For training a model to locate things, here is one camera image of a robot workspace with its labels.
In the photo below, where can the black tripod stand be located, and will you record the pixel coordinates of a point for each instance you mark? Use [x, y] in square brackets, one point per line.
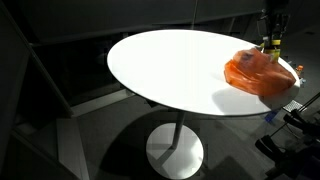
[294, 146]

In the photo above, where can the blue object on floor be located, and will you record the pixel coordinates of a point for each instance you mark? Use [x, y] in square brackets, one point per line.
[270, 116]

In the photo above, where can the white table pedestal base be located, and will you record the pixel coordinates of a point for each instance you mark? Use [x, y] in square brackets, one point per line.
[174, 150]

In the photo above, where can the checkerboard calibration card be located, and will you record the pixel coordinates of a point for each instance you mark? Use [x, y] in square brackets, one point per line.
[293, 105]

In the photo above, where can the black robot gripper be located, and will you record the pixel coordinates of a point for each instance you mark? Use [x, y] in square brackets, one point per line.
[276, 24]

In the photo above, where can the orange plastic bag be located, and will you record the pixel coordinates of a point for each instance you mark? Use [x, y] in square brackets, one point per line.
[254, 72]

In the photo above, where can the small orange-capped bottle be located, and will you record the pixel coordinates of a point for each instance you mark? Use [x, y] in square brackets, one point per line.
[299, 70]

